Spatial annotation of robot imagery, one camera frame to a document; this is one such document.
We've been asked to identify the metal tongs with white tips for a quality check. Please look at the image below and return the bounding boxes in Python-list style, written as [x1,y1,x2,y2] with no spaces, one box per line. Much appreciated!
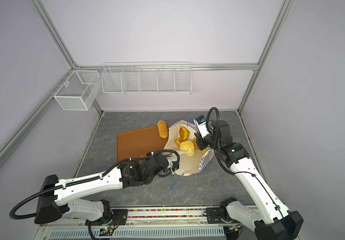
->
[160,150,188,159]

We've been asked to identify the blue checkered paper bag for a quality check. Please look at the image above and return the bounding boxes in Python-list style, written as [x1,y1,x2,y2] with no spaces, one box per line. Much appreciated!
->
[164,120,214,177]

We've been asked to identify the ridged long bread loaf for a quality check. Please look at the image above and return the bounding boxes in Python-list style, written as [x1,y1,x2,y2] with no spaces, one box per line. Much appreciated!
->
[157,120,169,139]

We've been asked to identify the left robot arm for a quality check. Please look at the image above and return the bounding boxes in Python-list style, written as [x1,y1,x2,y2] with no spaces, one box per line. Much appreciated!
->
[9,150,180,225]

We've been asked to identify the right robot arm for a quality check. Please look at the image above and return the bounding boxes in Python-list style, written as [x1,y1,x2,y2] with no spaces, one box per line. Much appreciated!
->
[195,116,303,240]

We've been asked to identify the pale muffin bread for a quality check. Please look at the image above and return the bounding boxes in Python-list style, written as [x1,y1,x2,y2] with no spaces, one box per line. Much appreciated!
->
[179,141,195,157]

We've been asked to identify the orange croissant bread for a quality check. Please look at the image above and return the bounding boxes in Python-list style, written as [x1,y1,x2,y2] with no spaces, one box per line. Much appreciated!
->
[179,127,190,142]

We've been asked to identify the yellow bread roll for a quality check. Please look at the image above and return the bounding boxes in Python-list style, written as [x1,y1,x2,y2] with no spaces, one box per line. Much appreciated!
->
[175,137,184,147]

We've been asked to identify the brown plastic tray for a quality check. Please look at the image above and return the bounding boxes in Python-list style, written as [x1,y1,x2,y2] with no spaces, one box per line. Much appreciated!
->
[116,126,168,162]

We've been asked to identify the white mesh box basket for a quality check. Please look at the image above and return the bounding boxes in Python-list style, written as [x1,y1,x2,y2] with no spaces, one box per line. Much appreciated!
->
[54,70,101,111]

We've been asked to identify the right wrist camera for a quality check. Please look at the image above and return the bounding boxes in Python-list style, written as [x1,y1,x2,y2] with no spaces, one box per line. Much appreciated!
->
[194,115,209,138]

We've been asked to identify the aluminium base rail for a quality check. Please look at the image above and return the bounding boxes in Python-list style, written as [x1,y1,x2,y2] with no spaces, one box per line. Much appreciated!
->
[37,205,294,240]

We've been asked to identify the white wire shelf basket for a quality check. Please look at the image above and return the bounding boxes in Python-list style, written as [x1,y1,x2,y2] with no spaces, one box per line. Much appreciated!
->
[101,68,192,94]

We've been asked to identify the aluminium frame post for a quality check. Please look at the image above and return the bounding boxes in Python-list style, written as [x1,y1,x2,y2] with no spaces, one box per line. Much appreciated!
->
[74,62,260,71]

